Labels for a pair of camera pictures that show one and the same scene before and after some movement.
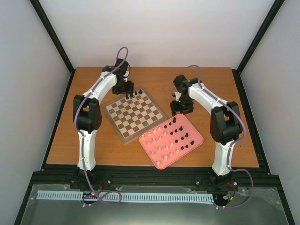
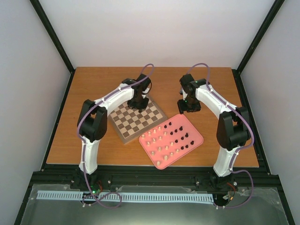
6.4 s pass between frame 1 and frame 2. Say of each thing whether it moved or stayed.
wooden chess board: stayed
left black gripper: moved
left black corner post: stayed
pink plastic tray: stayed
